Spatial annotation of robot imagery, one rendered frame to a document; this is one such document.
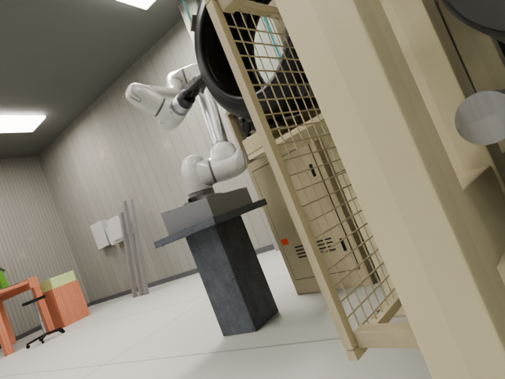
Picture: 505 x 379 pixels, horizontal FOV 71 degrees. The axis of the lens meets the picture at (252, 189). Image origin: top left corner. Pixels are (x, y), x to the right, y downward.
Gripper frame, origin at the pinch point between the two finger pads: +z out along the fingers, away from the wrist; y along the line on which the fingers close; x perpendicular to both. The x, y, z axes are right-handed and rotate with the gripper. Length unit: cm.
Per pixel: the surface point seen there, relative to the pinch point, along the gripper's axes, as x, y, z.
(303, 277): 106, 58, -59
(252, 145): 43.2, -11.0, 13.1
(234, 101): 25.6, -12.1, 16.1
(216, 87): 16.5, -12.3, 12.0
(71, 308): 22, 74, -575
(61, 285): -21, 72, -571
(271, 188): 48, 58, -48
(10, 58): -291, 54, -337
